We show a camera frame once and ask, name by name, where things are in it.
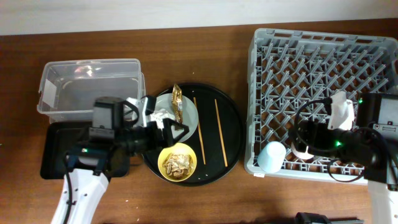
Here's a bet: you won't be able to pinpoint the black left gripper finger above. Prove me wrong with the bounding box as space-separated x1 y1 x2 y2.
167 131 188 146
163 118 190 137

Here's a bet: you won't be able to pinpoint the yellow bowl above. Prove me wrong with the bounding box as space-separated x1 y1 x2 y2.
158 143 197 182

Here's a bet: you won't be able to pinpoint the pink cup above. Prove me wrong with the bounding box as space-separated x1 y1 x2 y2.
291 144 314 160

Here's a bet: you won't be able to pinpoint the light blue cup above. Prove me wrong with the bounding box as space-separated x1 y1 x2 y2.
257 141 286 173

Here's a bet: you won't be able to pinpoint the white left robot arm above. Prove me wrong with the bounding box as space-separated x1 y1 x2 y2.
52 96 189 223

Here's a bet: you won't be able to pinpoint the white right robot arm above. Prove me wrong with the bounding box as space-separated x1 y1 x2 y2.
288 91 397 223

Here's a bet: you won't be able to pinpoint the grey dishwasher rack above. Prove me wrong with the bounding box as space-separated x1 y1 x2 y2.
244 29 397 184

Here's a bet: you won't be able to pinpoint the grey plate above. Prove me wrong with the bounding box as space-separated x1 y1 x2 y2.
155 93 198 142

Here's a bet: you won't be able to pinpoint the crumpled white tissue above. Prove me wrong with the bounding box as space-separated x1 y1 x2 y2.
150 108 175 129

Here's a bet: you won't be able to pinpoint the gold snack wrapper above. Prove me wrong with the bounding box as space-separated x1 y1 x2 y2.
171 84 183 123

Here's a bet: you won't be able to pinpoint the round black tray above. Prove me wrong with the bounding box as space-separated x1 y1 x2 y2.
137 82 245 187

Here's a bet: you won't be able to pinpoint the food scraps in bowl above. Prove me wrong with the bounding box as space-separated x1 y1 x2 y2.
162 153 194 180

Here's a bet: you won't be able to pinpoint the right wooden chopstick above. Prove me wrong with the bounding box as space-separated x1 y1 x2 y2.
214 99 228 167

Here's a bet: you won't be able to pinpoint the black rectangular tray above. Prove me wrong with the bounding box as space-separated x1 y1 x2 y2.
40 121 130 179

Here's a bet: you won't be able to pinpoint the clear plastic bin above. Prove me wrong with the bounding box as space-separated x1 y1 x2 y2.
37 58 146 123

